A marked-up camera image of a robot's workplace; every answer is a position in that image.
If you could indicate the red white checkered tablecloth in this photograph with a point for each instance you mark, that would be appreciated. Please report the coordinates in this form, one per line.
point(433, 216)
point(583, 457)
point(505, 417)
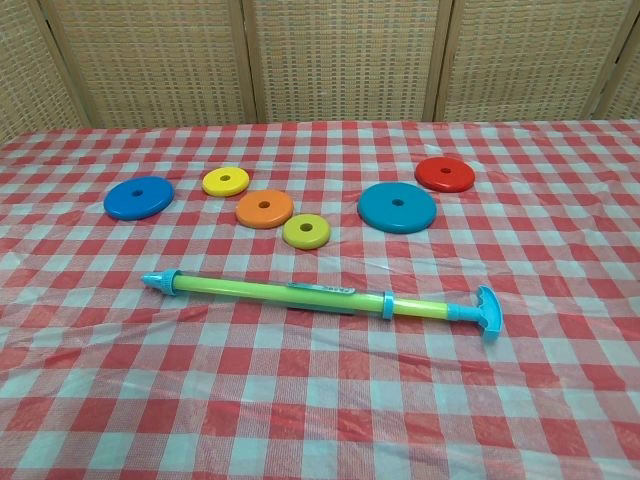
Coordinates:
point(320, 390)

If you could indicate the woven wicker screen panel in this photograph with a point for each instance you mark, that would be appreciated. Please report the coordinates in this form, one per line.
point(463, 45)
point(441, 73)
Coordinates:
point(25, 60)
point(150, 60)
point(345, 60)
point(627, 85)
point(530, 60)

